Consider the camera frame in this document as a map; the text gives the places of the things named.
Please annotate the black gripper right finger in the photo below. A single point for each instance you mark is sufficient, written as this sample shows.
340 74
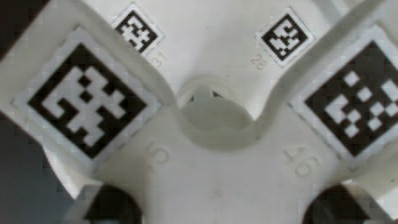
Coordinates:
345 206

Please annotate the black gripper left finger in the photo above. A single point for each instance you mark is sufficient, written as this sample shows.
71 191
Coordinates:
103 207

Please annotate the white cylindrical table leg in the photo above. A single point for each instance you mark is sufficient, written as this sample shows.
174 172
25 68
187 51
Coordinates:
217 119

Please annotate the white cross-shaped table base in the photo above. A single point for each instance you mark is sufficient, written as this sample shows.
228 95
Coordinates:
240 206

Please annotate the white round table top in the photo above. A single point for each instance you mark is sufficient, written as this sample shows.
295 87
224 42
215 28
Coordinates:
304 59

